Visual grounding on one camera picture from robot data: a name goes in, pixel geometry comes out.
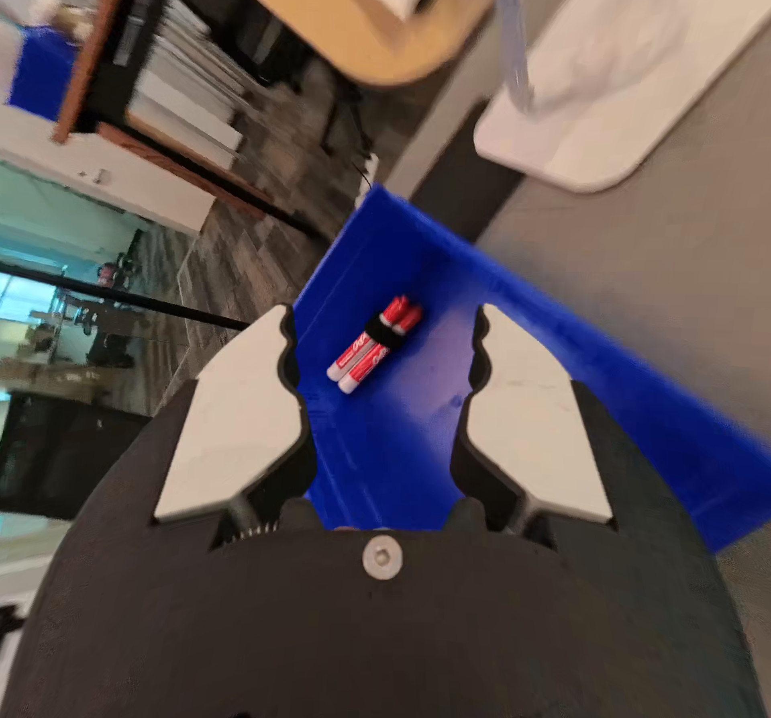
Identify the wooden desk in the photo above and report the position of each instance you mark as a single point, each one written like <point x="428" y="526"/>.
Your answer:
<point x="337" y="25"/>

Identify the red dry erase marker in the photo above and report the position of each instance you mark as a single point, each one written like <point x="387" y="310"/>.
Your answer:
<point x="352" y="356"/>

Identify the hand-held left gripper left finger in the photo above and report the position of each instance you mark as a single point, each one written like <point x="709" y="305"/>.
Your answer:
<point x="235" y="428"/>

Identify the blue plastic bin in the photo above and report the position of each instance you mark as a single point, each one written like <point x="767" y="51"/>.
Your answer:
<point x="385" y="453"/>

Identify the brown frame shelf rack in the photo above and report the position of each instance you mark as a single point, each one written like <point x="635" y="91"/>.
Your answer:
<point x="180" y="127"/>

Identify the bundled red markers pair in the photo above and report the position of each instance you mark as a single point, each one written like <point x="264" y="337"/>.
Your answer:
<point x="364" y="371"/>

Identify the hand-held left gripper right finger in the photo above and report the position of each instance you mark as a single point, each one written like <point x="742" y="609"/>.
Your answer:
<point x="530" y="428"/>

